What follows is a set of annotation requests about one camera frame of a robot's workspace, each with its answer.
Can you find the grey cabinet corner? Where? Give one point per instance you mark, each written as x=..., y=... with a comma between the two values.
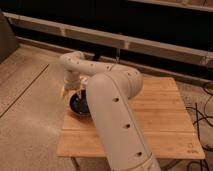
x=8, y=41

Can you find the wooden table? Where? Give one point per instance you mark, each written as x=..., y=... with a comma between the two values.
x=160, y=113

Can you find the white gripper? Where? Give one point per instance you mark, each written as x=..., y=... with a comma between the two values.
x=70, y=86

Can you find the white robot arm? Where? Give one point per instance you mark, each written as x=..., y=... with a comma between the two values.
x=108, y=90

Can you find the white shelf rail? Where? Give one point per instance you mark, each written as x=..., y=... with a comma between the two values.
x=139, y=45

